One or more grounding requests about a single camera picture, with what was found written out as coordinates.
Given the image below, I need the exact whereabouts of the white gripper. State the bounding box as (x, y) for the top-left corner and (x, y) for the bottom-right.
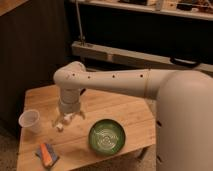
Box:
(52, 101), (86, 127)

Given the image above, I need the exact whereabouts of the translucent white cup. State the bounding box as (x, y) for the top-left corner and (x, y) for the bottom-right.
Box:
(18, 109), (41, 133)

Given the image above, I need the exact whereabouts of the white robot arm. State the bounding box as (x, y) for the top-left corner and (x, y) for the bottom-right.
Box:
(53, 61), (213, 171)

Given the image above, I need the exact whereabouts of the green ceramic bowl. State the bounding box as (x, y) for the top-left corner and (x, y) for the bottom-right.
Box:
(88, 119), (126, 156)

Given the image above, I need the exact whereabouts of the white plastic bottle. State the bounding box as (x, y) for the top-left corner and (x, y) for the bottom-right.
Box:
(56, 113), (74, 132)

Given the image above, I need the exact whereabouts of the orange blue sponge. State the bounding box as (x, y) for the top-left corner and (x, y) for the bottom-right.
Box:
(35, 143), (59, 168)

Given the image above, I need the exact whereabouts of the metal shelf beam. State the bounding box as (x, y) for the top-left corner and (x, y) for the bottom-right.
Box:
(71, 40), (213, 75)

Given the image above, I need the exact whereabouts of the vertical metal pole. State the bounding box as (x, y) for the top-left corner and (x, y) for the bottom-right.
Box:
(75, 0), (85, 46)

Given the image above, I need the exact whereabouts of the upper wooden shelf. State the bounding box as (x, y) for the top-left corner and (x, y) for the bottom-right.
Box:
(70, 0), (213, 21)

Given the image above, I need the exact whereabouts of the black cable loop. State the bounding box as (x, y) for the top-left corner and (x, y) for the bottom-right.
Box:
(169, 56), (202, 68)

